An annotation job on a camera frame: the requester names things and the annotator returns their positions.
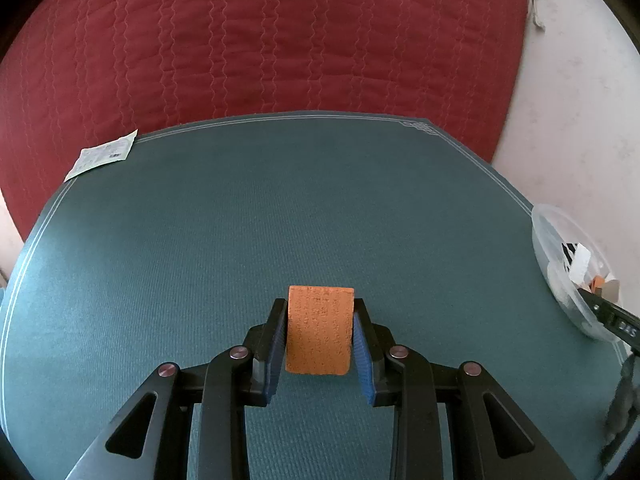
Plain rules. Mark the green table mat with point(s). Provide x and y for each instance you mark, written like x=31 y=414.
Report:
x=174 y=253

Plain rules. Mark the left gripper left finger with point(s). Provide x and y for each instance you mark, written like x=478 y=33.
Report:
x=149 y=437

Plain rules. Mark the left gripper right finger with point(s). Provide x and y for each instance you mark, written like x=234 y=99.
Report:
x=436 y=408

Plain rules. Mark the red quilted sofa cover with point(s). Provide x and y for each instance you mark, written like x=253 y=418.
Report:
x=83 y=72

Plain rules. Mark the white paper packet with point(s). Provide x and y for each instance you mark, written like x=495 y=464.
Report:
x=101 y=155

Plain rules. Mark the beige triangular block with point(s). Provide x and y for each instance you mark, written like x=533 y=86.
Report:
x=610 y=290

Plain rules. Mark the clear plastic bowl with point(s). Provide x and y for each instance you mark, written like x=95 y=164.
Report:
x=551 y=227

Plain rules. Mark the white power adapter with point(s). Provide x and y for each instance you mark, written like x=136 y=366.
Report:
x=576 y=261

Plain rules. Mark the orange flat block in bowl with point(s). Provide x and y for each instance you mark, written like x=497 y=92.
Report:
x=596 y=285

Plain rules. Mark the orange block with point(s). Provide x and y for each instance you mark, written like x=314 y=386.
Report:
x=596 y=285
x=319 y=340

